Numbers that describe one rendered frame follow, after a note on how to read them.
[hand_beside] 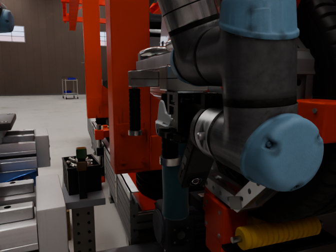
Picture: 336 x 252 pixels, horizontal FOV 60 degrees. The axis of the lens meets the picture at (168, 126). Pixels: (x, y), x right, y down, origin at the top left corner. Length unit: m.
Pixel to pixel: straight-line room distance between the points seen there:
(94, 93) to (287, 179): 2.93
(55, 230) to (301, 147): 0.29
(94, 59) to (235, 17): 2.89
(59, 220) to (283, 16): 0.33
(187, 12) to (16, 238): 0.34
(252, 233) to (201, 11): 0.59
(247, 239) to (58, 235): 0.53
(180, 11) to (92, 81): 2.78
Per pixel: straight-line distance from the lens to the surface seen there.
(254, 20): 0.29
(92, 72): 3.14
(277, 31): 0.29
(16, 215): 0.40
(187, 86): 0.58
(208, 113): 0.38
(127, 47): 1.23
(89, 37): 3.17
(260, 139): 0.28
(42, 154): 0.87
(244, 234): 0.82
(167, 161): 0.59
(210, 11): 0.41
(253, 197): 0.73
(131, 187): 1.50
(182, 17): 0.40
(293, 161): 0.29
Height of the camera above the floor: 0.92
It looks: 9 degrees down
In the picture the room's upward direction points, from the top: straight up
